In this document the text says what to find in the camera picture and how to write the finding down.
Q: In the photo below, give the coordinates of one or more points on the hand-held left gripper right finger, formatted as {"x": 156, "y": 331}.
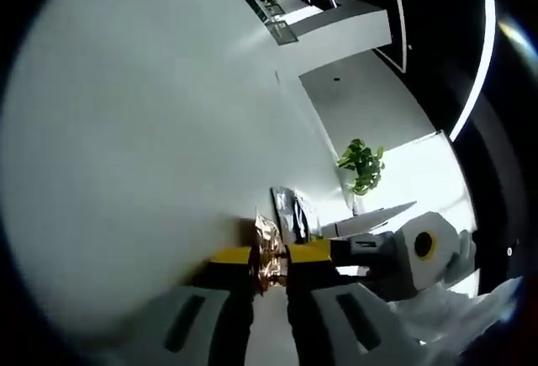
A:
{"x": 307, "y": 290}

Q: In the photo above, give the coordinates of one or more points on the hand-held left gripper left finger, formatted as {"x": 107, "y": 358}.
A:
{"x": 227, "y": 282}

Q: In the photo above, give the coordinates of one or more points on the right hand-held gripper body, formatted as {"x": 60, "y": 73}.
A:
{"x": 409, "y": 265}

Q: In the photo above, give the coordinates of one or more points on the gold skincare sachet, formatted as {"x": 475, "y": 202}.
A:
{"x": 269, "y": 240}

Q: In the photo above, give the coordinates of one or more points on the large green skincare sachet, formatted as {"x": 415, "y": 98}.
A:
{"x": 286, "y": 214}

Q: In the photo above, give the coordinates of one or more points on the potted green plant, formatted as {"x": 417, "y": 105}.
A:
{"x": 363, "y": 164}

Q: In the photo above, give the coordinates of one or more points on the dark mesh office chair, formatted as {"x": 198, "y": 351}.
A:
{"x": 283, "y": 33}

